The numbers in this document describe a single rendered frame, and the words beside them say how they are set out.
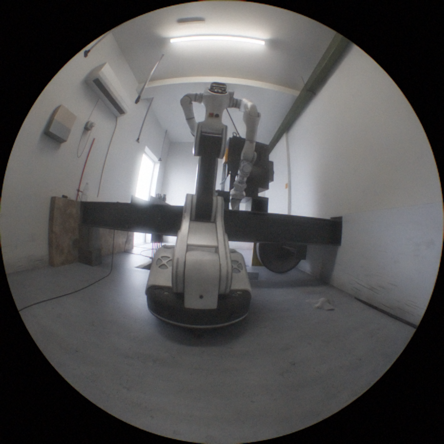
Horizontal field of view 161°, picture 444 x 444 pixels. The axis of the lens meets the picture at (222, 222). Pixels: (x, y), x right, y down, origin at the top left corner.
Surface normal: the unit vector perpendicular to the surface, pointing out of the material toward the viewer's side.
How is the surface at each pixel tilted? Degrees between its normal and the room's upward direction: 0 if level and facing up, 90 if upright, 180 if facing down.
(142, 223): 90
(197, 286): 90
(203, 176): 97
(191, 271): 71
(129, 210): 90
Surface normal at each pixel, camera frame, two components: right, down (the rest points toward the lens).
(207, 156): 0.15, 0.10
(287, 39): -0.07, 1.00
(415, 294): -1.00, -0.07
